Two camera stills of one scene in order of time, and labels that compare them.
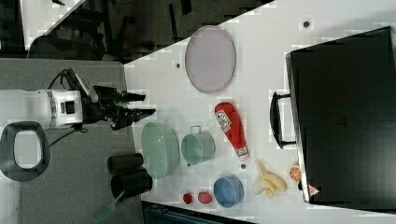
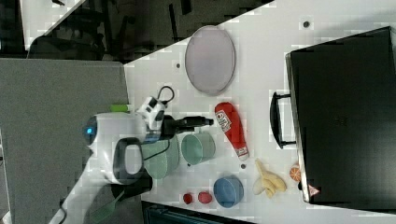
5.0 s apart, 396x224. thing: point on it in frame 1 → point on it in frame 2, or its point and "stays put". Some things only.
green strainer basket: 161,149 stays put
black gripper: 104,105 → 171,126
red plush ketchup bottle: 228,119 stays put
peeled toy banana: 268,181 stays put
